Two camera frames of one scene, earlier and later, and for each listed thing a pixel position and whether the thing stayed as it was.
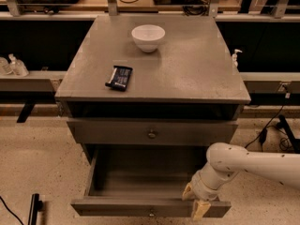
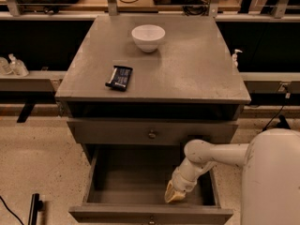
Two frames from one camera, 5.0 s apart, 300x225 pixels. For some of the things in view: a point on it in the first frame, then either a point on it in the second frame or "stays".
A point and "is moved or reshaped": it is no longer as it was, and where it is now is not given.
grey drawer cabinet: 153,84 stays
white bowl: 148,37 stays
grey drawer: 142,180 is moved or reshaped
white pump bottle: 234,58 stays
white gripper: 203,189 -> 183,182
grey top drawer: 153,131 stays
